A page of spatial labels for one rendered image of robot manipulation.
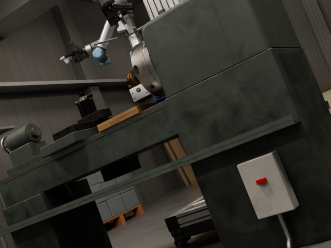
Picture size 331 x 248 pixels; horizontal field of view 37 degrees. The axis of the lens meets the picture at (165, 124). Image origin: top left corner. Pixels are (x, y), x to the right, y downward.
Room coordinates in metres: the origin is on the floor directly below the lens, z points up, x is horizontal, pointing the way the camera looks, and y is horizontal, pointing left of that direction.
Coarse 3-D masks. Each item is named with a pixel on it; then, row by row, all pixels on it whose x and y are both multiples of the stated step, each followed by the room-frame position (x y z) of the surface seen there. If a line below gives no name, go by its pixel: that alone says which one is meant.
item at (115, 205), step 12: (96, 180) 7.03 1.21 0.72; (120, 180) 7.54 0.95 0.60; (120, 192) 7.45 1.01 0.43; (132, 192) 7.72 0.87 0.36; (108, 204) 7.09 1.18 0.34; (120, 204) 7.33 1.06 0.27; (132, 204) 7.61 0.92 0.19; (108, 216) 7.00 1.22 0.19; (120, 216) 7.22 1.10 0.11; (132, 216) 7.77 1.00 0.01; (108, 228) 7.32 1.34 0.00
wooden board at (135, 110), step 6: (156, 102) 2.74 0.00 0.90; (132, 108) 2.59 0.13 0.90; (138, 108) 2.59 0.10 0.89; (144, 108) 2.63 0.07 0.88; (120, 114) 2.64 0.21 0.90; (126, 114) 2.62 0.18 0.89; (132, 114) 2.60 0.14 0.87; (108, 120) 2.69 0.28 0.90; (114, 120) 2.67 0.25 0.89; (120, 120) 2.65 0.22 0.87; (102, 126) 2.72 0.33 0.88; (108, 126) 2.70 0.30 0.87
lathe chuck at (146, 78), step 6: (132, 48) 2.63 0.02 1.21; (138, 48) 2.57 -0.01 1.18; (132, 54) 2.59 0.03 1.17; (138, 54) 2.55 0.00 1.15; (132, 60) 2.57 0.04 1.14; (138, 60) 2.55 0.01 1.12; (144, 60) 2.53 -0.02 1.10; (132, 66) 2.57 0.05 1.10; (138, 66) 2.55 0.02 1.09; (144, 66) 2.53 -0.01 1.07; (144, 72) 2.54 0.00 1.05; (150, 72) 2.53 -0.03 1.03; (138, 78) 2.57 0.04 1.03; (144, 78) 2.56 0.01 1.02; (150, 78) 2.55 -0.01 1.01; (144, 84) 2.58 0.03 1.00; (150, 84) 2.57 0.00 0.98; (156, 84) 2.57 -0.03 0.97; (150, 90) 2.61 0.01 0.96; (156, 90) 2.61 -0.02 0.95; (162, 90) 2.62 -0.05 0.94
